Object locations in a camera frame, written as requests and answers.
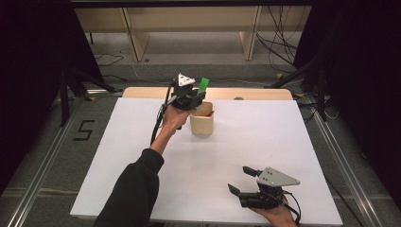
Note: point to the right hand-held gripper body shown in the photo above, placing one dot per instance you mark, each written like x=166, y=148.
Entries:
x=271, y=189

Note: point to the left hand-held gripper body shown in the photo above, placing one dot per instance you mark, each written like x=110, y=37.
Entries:
x=184, y=94

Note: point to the green highlighter marker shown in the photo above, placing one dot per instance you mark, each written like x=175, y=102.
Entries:
x=203, y=84

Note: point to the cream square cup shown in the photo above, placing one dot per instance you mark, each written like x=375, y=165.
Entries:
x=201, y=124

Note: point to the person's left hand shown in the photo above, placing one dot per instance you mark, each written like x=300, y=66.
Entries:
x=175, y=119

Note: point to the person's right hand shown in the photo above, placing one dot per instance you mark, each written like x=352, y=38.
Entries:
x=279, y=217

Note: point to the light wooden table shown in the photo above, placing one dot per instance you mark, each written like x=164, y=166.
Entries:
x=252, y=94

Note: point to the light wooden bench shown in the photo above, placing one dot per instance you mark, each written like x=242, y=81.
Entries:
x=195, y=19

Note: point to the black tripod stand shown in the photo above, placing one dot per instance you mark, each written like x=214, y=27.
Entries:
x=64, y=94
x=320, y=85

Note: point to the black curtain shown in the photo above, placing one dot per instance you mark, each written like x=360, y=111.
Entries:
x=362, y=78
x=31, y=63

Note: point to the aluminium floor rail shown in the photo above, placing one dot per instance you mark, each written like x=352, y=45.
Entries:
x=38, y=179
x=346, y=170

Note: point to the black metal frame bar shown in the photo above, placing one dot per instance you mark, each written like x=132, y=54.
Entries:
x=189, y=3

